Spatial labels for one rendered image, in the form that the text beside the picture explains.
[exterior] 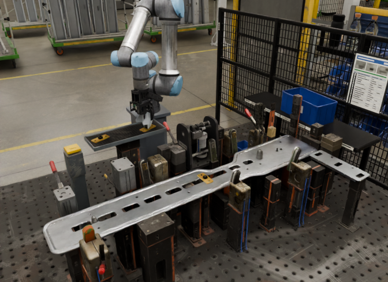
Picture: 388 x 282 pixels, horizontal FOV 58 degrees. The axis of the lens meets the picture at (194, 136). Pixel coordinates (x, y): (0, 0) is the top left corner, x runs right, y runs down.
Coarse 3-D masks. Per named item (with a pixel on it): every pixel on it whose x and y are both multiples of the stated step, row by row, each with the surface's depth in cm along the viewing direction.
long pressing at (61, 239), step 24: (264, 144) 193; (288, 144) 193; (216, 168) 171; (240, 168) 171; (264, 168) 171; (144, 192) 154; (192, 192) 154; (72, 216) 140; (96, 216) 140; (120, 216) 140; (144, 216) 140; (48, 240) 128; (72, 240) 128
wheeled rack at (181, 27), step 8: (152, 24) 900; (184, 24) 917; (192, 24) 907; (200, 24) 916; (208, 24) 928; (144, 32) 869; (152, 32) 844; (160, 32) 853; (208, 32) 937; (152, 40) 862
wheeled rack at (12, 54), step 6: (0, 12) 772; (6, 12) 623; (0, 18) 622; (6, 18) 626; (6, 36) 796; (12, 36) 642; (0, 42) 737; (6, 42) 743; (0, 48) 694; (6, 48) 697; (12, 48) 699; (0, 54) 652; (6, 54) 652; (12, 54) 654; (0, 60) 645; (12, 60) 664
